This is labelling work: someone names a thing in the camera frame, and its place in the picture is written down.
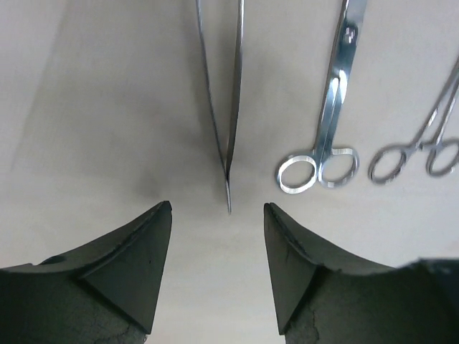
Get steel surgical forceps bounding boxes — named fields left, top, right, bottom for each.
left=275, top=0, right=367, bottom=194

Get beige cloth wrap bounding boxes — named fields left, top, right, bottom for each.
left=1, top=1, right=458, bottom=343

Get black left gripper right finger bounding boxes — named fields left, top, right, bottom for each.
left=264, top=203, right=458, bottom=343

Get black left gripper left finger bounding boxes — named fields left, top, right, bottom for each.
left=1, top=201, right=172, bottom=343

